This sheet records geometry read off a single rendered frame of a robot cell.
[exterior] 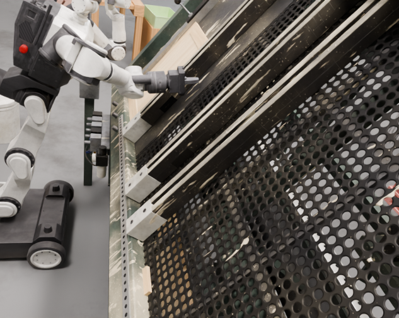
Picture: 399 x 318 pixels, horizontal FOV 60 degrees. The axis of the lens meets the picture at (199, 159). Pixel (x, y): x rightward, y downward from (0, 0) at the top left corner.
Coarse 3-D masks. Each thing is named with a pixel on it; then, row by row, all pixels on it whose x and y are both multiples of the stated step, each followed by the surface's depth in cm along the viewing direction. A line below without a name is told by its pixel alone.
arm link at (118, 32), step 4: (112, 24) 181; (116, 24) 179; (120, 24) 179; (124, 24) 182; (112, 28) 183; (116, 28) 180; (120, 28) 181; (124, 28) 183; (112, 32) 183; (116, 32) 182; (120, 32) 182; (124, 32) 184; (112, 36) 185; (116, 36) 183; (120, 36) 183; (124, 36) 184; (112, 40) 189; (116, 40) 184; (120, 40) 184; (124, 40) 186; (112, 44) 185; (116, 44) 185; (120, 44) 185; (124, 44) 187; (124, 48) 186
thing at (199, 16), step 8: (216, 0) 180; (208, 8) 182; (200, 16) 184; (184, 24) 188; (192, 24) 185; (176, 32) 190; (184, 32) 187; (176, 40) 189; (168, 48) 190; (160, 56) 192; (152, 64) 194; (144, 72) 196
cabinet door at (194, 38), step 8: (192, 32) 179; (200, 32) 171; (184, 40) 182; (192, 40) 174; (200, 40) 166; (176, 48) 185; (184, 48) 177; (192, 48) 169; (168, 56) 187; (176, 56) 179; (184, 56) 171; (160, 64) 189; (168, 64) 181; (176, 64) 173; (144, 96) 182; (152, 96) 175; (136, 104) 184; (144, 104) 176; (136, 112) 178
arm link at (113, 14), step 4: (108, 4) 175; (108, 8) 176; (112, 8) 179; (108, 12) 177; (112, 12) 178; (116, 12) 181; (112, 16) 177; (116, 16) 178; (120, 16) 178; (112, 20) 179; (116, 20) 178; (120, 20) 178; (124, 20) 181
